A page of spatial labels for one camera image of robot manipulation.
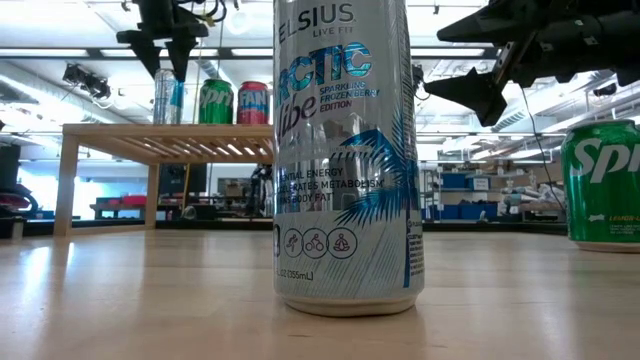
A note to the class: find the black background robot arm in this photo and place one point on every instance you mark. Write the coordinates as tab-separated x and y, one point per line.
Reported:
260	190

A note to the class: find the black monitor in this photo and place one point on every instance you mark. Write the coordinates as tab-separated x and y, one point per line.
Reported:
180	180

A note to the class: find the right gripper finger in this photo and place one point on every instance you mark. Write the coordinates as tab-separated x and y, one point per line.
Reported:
480	95
490	27

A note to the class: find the black duct-mounted device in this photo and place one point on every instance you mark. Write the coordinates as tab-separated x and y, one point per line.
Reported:
605	90

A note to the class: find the slim blue silver can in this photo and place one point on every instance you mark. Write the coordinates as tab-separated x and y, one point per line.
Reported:
167	100

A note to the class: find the silver ventilation duct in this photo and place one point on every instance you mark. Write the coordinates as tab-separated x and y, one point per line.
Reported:
550	107

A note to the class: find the orange Fanta can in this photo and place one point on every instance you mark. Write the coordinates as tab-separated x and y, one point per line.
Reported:
253	102

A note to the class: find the wooden slatted shelf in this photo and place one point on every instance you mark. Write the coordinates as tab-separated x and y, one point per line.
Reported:
165	131

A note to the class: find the black aluminium table frame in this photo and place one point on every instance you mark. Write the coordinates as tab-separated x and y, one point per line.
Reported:
500	228

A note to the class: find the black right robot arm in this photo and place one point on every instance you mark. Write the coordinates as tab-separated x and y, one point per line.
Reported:
622	40

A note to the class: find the tall silver Celsius can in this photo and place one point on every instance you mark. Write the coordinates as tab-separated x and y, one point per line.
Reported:
345	175

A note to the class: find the black ceiling camera rig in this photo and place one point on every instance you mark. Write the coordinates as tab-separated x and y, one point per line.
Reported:
87	82

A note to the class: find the green Sprite can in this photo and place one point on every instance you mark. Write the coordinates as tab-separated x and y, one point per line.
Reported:
605	190
216	102

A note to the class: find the bench with red top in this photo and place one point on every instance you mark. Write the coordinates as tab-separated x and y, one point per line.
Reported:
132	201

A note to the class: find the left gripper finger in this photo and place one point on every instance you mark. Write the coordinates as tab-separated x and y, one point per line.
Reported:
150	47
181	52

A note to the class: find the shelving with blue bins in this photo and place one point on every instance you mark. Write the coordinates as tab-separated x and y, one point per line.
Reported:
465	210

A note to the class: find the dark machine with red part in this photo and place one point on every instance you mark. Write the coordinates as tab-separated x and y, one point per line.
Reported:
7	165

